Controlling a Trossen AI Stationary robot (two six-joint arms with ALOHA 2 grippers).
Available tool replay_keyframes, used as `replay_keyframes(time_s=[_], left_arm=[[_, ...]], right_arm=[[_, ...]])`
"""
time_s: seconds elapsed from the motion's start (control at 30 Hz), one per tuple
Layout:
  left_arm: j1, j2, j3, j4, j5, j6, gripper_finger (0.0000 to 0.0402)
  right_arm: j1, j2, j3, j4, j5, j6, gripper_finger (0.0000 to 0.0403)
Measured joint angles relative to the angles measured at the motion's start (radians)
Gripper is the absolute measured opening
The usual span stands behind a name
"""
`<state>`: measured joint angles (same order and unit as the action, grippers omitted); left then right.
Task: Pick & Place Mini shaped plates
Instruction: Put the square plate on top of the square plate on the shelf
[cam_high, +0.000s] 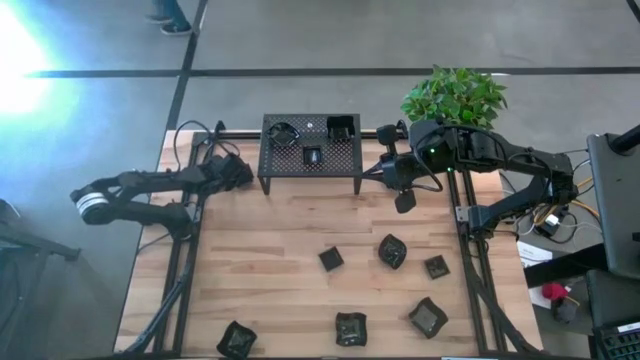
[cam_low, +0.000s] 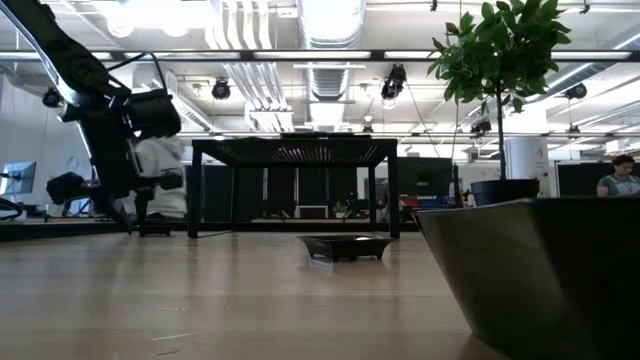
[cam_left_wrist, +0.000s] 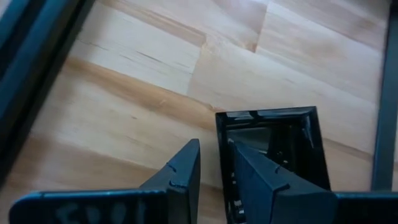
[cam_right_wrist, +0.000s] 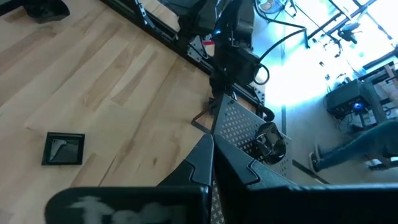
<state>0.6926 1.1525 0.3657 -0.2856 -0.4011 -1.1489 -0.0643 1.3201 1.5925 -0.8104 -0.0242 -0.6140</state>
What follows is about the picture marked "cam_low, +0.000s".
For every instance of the black background screen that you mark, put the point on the black background screen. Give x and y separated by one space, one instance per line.
425 175
580 179

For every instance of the silver ventilation duct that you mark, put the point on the silver ventilation duct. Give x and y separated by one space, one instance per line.
330 30

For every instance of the white round column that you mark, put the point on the white round column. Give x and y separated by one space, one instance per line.
527 160

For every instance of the green potted plant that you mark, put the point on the green potted plant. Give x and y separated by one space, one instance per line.
500 50

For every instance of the background computer monitor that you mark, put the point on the background computer monitor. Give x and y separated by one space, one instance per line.
19 177

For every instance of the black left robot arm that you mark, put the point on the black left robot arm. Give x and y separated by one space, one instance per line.
65 55

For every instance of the person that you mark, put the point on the person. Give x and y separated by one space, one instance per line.
620 186
162 155

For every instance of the black aluminium rig frame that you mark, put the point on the black aluminium rig frame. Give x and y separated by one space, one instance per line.
300 226

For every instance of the black ceiling spotlight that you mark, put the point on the black ceiling spotlight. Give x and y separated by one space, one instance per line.
221 90
576 91
394 82
481 126
51 98

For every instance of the small black square plate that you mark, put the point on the small black square plate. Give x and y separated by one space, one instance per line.
345 247

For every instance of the small background green plant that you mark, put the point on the small background green plant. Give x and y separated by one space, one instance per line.
342 206

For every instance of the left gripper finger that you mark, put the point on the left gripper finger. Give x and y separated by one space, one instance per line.
142 212
119 215

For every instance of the black perforated metal shelf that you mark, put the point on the black perforated metal shelf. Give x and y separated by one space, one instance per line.
300 152

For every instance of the black wavy square plate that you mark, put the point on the black wavy square plate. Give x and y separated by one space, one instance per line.
550 275

